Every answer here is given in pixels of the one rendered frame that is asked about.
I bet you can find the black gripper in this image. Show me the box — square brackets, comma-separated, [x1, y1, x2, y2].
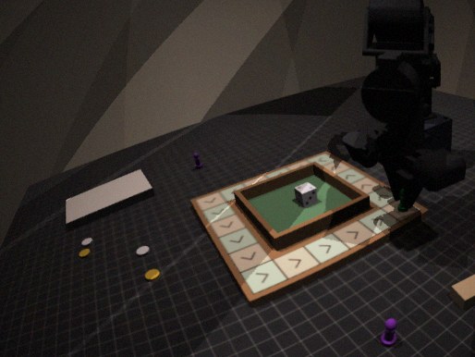
[378, 99, 466, 210]

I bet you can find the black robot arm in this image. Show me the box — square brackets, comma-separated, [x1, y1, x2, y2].
[342, 0, 441, 168]

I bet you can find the white flat disc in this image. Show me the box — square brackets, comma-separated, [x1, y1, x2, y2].
[136, 246, 150, 257]
[82, 238, 93, 247]

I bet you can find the yellow flat disc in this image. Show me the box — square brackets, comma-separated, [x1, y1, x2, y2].
[145, 269, 160, 281]
[79, 249, 91, 259]

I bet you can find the purple pawn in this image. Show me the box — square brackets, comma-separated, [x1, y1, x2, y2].
[193, 154, 202, 169]
[381, 318, 397, 348]

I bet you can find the green pawn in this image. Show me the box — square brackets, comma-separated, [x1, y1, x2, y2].
[397, 189, 407, 213]

